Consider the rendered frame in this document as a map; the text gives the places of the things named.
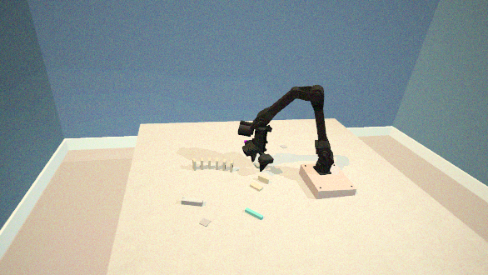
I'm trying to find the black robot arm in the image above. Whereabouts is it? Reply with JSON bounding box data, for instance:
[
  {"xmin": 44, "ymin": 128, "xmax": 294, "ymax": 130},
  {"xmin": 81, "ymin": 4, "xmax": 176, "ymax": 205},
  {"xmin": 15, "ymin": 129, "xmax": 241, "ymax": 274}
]
[{"xmin": 238, "ymin": 85, "xmax": 334, "ymax": 175}]

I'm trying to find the teal flat bar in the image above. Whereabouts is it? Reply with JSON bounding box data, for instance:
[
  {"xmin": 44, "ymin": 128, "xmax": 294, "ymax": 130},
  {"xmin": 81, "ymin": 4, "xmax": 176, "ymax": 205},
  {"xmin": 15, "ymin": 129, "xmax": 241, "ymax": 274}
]
[{"xmin": 245, "ymin": 208, "xmax": 263, "ymax": 220}]

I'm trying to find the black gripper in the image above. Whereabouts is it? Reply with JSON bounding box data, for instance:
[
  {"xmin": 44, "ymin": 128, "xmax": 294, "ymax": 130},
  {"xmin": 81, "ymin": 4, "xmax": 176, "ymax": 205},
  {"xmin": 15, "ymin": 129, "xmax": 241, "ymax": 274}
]
[{"xmin": 245, "ymin": 138, "xmax": 274, "ymax": 172}]

